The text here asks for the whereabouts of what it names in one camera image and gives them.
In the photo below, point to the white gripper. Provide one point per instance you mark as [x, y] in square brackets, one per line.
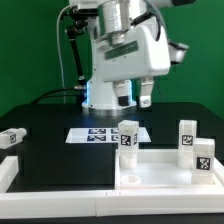
[140, 56]

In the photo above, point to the white square table top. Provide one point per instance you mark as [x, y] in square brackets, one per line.
[158, 169]

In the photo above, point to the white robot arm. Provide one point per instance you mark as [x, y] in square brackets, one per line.
[108, 30]

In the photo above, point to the white sheet with fiducial markers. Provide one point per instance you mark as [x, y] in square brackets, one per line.
[92, 135]

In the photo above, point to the white front obstacle bar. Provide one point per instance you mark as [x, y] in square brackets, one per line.
[111, 203]

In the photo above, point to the white obstacle bar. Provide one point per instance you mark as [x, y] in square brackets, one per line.
[111, 203]
[8, 171]

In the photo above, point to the white left obstacle bar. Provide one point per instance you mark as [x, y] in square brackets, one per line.
[8, 171]

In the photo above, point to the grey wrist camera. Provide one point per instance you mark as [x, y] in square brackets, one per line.
[177, 52]

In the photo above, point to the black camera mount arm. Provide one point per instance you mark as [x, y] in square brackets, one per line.
[72, 34]

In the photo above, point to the camera on robot top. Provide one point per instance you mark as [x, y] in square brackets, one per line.
[84, 7]

